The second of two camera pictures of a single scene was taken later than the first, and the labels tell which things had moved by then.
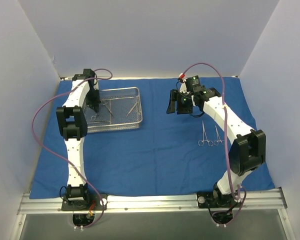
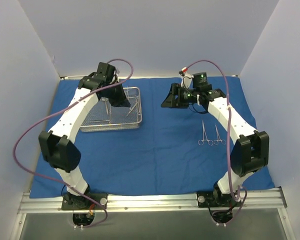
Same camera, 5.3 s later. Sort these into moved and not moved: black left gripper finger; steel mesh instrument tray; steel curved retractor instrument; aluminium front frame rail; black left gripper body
Moved: black left gripper body; black left gripper finger
Not moved: steel mesh instrument tray; steel curved retractor instrument; aluminium front frame rail
